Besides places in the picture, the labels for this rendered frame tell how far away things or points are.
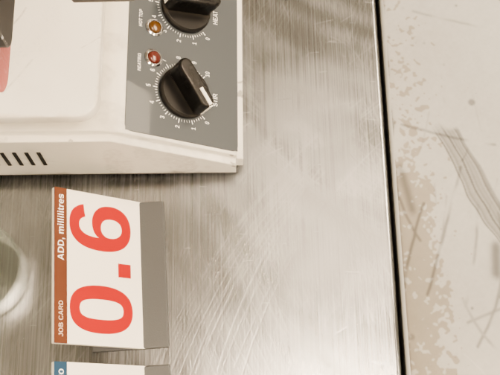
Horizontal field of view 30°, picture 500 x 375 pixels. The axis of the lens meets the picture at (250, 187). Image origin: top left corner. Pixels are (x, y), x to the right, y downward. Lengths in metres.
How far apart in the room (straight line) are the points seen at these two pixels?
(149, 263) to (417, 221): 0.17
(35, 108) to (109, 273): 0.11
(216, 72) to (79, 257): 0.14
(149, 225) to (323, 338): 0.12
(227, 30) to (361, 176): 0.12
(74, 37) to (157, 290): 0.15
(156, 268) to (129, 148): 0.08
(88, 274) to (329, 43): 0.22
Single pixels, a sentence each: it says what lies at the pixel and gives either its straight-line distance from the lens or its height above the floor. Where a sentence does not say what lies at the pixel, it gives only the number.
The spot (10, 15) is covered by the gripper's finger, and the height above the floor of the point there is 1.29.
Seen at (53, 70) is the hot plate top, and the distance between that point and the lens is 0.52.
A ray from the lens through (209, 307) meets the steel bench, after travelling 0.56.
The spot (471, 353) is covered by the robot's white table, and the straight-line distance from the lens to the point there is 0.57.
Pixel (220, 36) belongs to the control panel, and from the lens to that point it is 0.58.
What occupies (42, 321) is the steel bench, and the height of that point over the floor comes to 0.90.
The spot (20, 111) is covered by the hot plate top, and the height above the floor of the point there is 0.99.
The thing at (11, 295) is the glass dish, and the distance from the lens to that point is 0.56.
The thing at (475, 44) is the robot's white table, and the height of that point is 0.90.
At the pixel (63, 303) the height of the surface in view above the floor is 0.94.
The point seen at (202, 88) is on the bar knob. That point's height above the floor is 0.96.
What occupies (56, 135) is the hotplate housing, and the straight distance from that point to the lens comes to 0.53.
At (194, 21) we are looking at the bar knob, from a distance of 0.57.
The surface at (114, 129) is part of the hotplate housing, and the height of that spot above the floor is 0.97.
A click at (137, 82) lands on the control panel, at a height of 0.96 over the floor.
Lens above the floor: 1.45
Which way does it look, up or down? 71 degrees down
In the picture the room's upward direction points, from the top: 1 degrees counter-clockwise
